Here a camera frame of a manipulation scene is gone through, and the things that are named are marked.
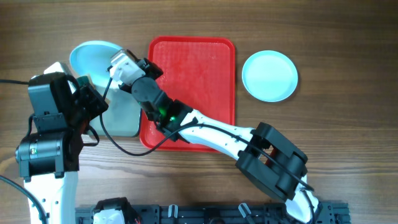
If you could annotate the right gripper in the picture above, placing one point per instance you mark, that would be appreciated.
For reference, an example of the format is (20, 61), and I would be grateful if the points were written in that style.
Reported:
(150, 69)

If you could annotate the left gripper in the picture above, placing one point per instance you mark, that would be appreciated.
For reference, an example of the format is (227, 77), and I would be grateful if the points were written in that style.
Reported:
(90, 94)

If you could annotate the light blue plate top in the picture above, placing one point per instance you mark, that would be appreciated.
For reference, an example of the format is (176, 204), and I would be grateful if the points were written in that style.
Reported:
(93, 58)

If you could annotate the light blue plate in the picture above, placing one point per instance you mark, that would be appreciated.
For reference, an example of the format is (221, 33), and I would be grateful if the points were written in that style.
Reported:
(270, 76)
(93, 58)

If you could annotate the green yellow sponge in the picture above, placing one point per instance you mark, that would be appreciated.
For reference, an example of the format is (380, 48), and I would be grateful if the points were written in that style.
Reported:
(85, 80)

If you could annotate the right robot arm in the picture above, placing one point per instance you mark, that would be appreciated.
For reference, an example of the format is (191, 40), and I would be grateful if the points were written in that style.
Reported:
(265, 156)

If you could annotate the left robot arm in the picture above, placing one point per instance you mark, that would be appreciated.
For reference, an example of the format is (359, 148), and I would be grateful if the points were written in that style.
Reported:
(48, 160)

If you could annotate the black water tray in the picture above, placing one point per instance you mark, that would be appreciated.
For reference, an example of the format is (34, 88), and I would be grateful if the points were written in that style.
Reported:
(123, 117)

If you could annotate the red plastic tray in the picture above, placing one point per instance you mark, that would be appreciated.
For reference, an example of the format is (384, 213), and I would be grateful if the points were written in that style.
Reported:
(199, 71)

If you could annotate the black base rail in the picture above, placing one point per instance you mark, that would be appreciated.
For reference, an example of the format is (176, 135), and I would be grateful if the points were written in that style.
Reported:
(268, 213)

